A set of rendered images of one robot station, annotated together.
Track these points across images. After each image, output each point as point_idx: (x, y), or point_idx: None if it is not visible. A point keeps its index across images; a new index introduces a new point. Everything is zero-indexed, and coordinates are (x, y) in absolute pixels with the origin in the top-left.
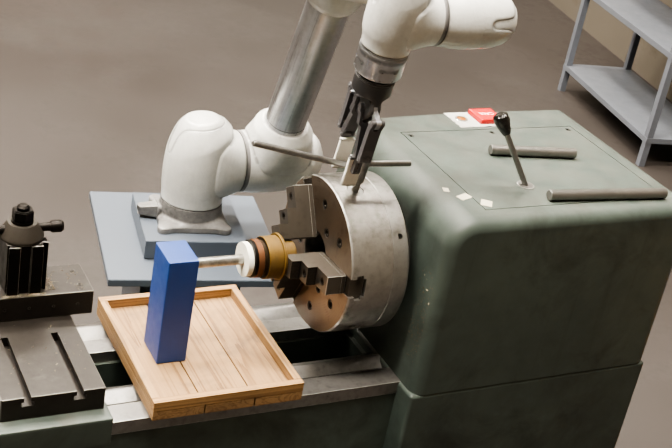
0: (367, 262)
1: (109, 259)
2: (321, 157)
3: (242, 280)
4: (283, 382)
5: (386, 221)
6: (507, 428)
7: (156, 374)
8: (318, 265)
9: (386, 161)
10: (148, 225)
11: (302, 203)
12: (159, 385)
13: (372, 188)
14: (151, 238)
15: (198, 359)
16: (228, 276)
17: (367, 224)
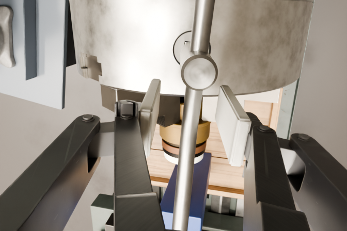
0: (302, 54)
1: (37, 99)
2: (187, 197)
3: (64, 13)
4: (275, 105)
5: (275, 5)
6: None
7: (221, 177)
8: (241, 96)
9: None
10: (4, 70)
11: (142, 97)
12: (235, 181)
13: (192, 4)
14: (21, 75)
15: (212, 143)
16: (58, 22)
17: (271, 51)
